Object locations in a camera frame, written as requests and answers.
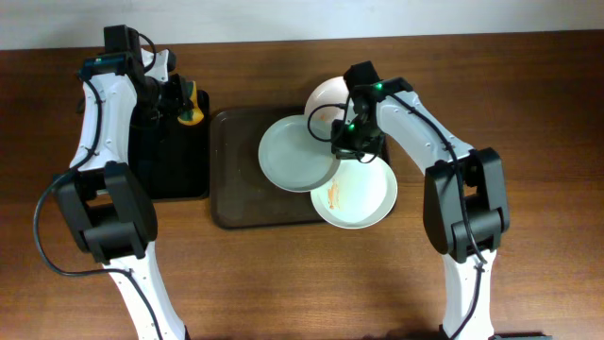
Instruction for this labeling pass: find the green yellow sponge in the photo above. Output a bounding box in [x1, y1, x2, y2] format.
[177, 81, 205, 127]

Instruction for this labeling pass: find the white plate with sauce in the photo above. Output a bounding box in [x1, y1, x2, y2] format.
[310, 158, 397, 230]

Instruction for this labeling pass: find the grey plate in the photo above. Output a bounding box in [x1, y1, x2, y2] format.
[258, 114, 340, 193]

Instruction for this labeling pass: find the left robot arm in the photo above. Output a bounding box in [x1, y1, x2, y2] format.
[55, 49, 189, 339]

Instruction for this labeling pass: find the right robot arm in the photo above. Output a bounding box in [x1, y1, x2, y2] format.
[332, 76, 510, 339]

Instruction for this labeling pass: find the black tray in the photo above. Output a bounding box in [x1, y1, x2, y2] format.
[128, 90, 210, 201]

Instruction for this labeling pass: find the brown serving tray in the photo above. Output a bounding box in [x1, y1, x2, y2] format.
[209, 107, 393, 230]

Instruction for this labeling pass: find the pink plate with sauce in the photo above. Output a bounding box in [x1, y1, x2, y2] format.
[304, 76, 349, 125]

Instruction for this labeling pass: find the dark object at bottom edge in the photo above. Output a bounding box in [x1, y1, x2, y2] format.
[488, 333, 554, 340]

